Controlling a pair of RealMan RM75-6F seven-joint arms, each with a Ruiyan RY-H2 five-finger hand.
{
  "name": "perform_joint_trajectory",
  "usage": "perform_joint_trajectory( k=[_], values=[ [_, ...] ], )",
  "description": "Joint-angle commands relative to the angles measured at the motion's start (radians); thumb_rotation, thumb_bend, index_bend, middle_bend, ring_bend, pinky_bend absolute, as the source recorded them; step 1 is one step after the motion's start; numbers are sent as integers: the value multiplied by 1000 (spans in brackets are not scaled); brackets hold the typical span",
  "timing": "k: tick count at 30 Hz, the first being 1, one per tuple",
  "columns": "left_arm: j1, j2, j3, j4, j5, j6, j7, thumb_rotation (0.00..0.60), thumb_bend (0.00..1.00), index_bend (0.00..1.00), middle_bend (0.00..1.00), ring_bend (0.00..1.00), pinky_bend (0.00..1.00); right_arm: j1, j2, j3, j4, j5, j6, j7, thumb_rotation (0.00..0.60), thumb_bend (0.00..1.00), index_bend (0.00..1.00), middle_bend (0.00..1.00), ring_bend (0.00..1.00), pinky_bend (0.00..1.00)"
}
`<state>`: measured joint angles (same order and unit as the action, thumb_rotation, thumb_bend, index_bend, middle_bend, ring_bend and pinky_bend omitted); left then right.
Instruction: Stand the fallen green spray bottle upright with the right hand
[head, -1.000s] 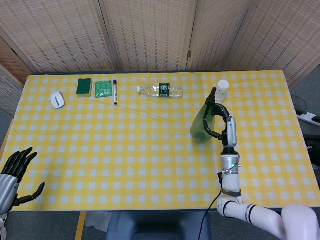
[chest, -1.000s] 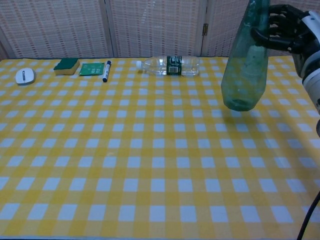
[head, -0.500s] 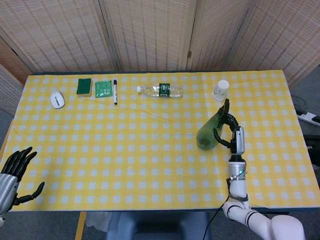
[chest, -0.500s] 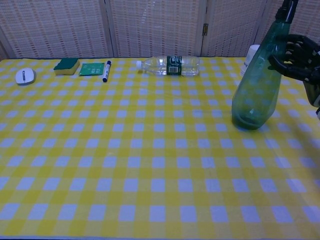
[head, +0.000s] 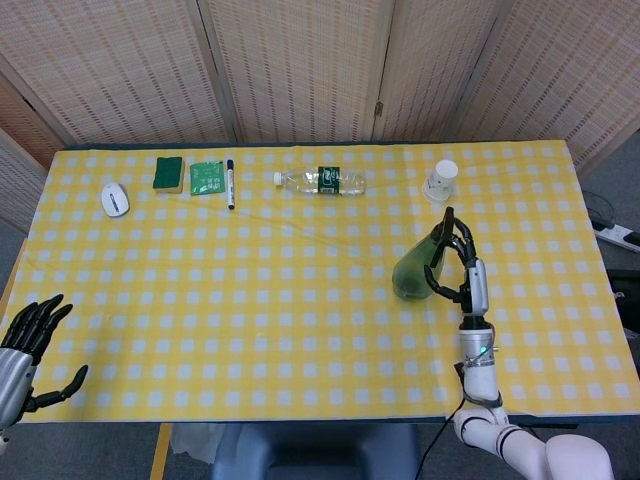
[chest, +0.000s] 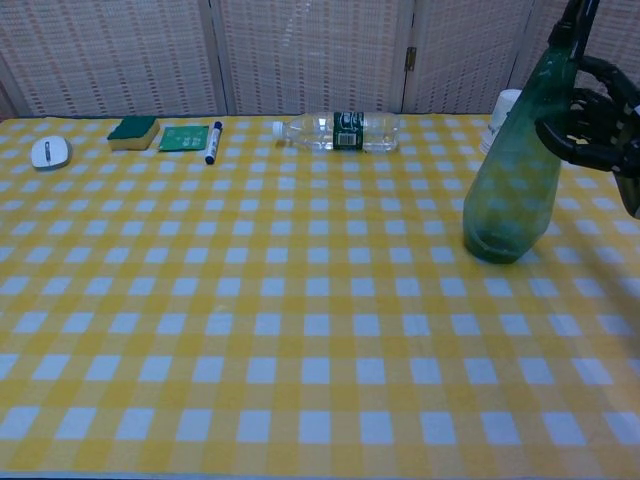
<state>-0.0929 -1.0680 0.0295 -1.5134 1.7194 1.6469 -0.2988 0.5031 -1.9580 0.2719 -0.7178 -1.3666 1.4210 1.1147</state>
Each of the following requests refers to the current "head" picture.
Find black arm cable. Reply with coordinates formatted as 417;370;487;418
427;363;504;480

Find green flat packet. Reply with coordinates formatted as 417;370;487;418
189;160;225;197

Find clear plastic bag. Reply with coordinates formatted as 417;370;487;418
169;423;227;464

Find stack of white paper cups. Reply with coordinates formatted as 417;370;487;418
422;159;459;204

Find white power strip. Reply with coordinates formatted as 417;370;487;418
594;224;640;254

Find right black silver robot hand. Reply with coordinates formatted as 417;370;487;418
423;217;491;319

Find yellow wooden strip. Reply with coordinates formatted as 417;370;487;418
149;423;172;480

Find black box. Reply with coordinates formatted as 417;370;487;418
607;268;640;332

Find clear water bottle green label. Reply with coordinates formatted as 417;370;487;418
272;166;368;198

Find white blue whiteboard marker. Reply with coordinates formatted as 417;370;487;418
225;158;237;210

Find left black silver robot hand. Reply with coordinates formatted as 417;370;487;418
0;293;89;431

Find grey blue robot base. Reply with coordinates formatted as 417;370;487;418
212;423;422;480

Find green yellow sponge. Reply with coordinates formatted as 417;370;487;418
152;156;186;195

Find white computer mouse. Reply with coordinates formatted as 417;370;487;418
101;183;130;218

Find green translucent plastic bottle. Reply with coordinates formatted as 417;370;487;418
391;206;457;301

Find yellow white checkered tablecloth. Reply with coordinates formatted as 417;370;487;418
8;142;640;425

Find black floor cable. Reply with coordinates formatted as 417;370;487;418
582;191;620;232

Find woven folding screen panel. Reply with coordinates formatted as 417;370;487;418
197;0;397;146
372;0;501;144
0;74;67;236
0;0;242;149
454;0;640;174

